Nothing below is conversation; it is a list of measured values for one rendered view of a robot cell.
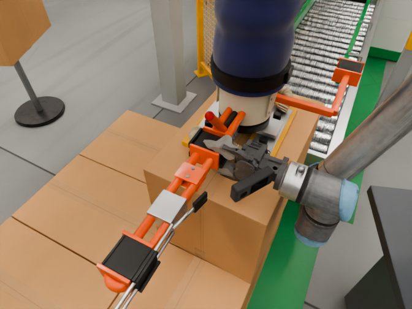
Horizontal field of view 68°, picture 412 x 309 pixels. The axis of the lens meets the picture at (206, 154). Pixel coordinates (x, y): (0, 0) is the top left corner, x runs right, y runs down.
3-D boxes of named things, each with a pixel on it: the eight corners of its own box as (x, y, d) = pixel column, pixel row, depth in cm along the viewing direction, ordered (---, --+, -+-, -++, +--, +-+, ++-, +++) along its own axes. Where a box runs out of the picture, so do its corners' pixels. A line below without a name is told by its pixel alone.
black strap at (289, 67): (229, 45, 100) (230, 33, 97) (300, 62, 92) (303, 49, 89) (197, 80, 86) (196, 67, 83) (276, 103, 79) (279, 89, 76)
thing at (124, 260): (128, 241, 65) (123, 228, 61) (157, 256, 63) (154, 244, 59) (102, 276, 60) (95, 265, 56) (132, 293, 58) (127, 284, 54)
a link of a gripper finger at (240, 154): (220, 150, 77) (249, 168, 77) (217, 154, 76) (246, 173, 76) (226, 139, 74) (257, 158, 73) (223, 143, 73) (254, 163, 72)
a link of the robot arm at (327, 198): (344, 233, 70) (361, 206, 63) (290, 211, 74) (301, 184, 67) (350, 203, 76) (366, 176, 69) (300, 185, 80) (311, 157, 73)
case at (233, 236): (225, 142, 158) (229, 74, 129) (300, 171, 144) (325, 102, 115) (157, 235, 121) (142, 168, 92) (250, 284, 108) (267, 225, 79)
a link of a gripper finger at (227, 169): (213, 157, 87) (243, 162, 83) (203, 171, 84) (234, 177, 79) (210, 149, 85) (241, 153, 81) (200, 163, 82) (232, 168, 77)
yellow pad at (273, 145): (270, 105, 115) (273, 94, 111) (297, 112, 111) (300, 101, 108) (235, 165, 94) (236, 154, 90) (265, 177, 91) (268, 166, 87)
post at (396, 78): (343, 167, 218) (412, 29, 146) (353, 170, 216) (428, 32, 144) (341, 173, 214) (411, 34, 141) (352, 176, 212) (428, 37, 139)
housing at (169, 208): (164, 199, 73) (162, 187, 70) (189, 210, 71) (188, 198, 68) (147, 222, 69) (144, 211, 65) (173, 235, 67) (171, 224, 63)
